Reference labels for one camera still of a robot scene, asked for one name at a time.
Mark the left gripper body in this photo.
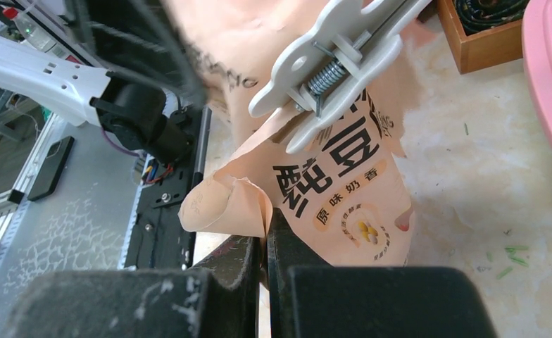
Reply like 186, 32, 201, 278
65, 0, 208, 108

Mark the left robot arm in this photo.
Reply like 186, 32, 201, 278
0, 1, 208, 164

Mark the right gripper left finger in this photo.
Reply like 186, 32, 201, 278
192, 236, 262, 337

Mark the white bag sealing clip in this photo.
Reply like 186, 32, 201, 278
249, 0, 429, 154

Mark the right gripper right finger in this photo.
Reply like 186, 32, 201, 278
267, 208, 332, 337

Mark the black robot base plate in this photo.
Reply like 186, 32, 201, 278
118, 107, 211, 270

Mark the clear plastic bottle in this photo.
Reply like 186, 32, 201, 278
2, 7, 56, 53

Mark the pink cat litter bag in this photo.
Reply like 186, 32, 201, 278
163, 1, 420, 266

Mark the orange wooden tray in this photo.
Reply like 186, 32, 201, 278
436, 1, 522, 75

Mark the black smartphone on table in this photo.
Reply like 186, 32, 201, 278
27, 136, 75, 201

